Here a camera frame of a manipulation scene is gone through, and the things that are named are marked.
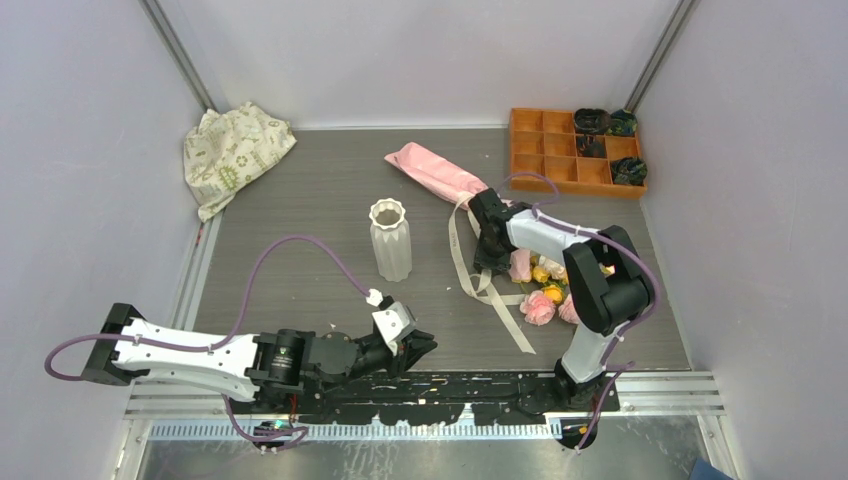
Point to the aluminium front rail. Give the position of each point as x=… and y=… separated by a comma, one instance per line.
x=188, y=414

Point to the left corner frame post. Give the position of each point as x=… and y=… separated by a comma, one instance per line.
x=180, y=56

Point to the white ribbed vase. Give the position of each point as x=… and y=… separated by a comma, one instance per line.
x=391, y=241

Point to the orange compartment tray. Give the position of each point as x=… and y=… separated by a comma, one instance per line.
x=542, y=148

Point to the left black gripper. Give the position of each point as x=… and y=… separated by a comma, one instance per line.
x=409, y=350

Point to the pink flower bouquet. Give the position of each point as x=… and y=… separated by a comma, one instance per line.
x=549, y=298

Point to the corner frame post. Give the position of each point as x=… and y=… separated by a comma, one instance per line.
x=673, y=28
x=180, y=56

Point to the cream printed ribbon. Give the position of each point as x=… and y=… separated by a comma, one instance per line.
x=479, y=286

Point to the patterned sock front compartment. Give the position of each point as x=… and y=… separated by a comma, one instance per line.
x=629, y=171

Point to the right corner frame post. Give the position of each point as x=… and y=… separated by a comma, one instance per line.
x=673, y=28

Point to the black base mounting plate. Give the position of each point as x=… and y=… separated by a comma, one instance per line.
x=423, y=398

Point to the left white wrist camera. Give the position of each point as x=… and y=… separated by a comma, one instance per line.
x=393, y=320

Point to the cream patterned cloth bag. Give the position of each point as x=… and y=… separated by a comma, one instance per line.
x=227, y=151

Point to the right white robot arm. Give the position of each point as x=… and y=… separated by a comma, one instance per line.
x=611, y=287

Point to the green blue rolled sock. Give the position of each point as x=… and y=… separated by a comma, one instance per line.
x=623, y=123

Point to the dark rolled sock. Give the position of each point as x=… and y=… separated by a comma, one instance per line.
x=590, y=121

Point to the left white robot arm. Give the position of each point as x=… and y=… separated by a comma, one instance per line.
x=265, y=368

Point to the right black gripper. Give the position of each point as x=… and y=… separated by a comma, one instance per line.
x=483, y=261

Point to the dark sock in tray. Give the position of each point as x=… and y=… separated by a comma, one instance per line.
x=591, y=146

